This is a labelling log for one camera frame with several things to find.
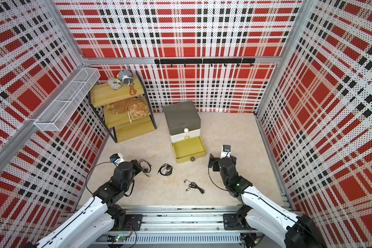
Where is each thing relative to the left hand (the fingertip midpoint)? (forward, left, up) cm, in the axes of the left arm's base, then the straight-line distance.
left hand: (140, 160), depth 83 cm
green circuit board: (-34, +5, -10) cm, 36 cm away
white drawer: (+15, -21, +1) cm, 26 cm away
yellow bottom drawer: (+12, -26, -8) cm, 30 cm away
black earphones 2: (-9, -28, -12) cm, 32 cm away
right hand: (+3, -44, +1) cm, 44 cm away
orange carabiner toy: (+32, +6, +22) cm, 39 cm away
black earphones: (-4, -2, -5) cm, 7 cm away
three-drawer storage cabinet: (+19, -23, +7) cm, 31 cm away
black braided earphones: (0, -12, -12) cm, 17 cm away
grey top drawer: (+25, -22, +7) cm, 34 cm away
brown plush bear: (+27, +5, +14) cm, 30 cm away
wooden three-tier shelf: (+32, +24, -9) cm, 41 cm away
